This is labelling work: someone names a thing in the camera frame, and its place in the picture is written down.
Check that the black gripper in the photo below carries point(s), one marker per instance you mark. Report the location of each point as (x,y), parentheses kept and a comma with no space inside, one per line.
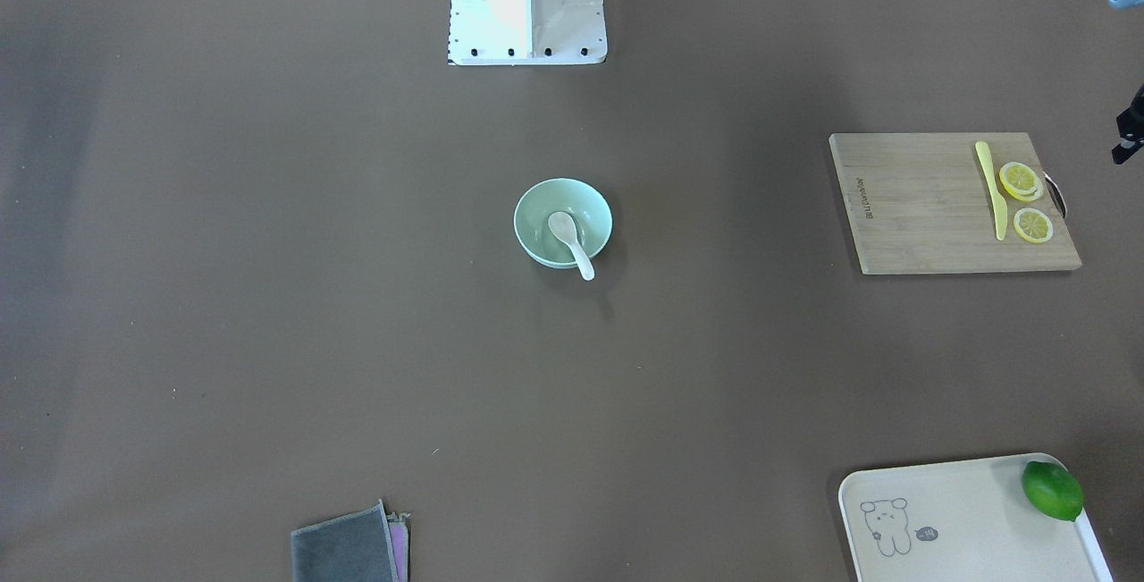
(1131,129)

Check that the light green bowl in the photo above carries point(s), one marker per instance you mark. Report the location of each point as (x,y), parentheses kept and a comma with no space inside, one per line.
(590,209)

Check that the white ceramic spoon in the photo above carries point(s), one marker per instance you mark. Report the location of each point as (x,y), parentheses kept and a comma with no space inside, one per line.
(563,227)

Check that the upper lemon slice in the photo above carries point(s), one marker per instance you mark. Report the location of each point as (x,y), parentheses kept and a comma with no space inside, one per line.
(1021,182)

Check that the lemon slice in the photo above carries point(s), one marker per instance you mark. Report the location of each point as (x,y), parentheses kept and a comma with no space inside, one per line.
(1021,182)
(1033,225)

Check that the lower lemon slice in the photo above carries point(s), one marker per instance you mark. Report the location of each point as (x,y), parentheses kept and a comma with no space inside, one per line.
(1033,225)

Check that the yellow plastic knife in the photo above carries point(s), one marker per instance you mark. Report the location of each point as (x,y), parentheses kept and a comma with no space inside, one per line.
(997,201)

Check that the bamboo cutting board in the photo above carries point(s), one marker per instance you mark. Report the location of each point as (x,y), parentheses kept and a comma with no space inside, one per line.
(917,203)

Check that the green lime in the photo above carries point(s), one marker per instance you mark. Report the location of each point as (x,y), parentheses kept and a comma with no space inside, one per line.
(1052,490)

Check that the cream rabbit tray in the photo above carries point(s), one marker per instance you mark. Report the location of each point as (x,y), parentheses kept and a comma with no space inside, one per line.
(965,520)

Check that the grey folded cloth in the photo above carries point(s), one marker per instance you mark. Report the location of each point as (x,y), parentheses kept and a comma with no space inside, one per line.
(369,545)

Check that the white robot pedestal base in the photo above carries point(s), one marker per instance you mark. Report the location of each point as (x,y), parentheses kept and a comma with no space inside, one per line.
(527,33)

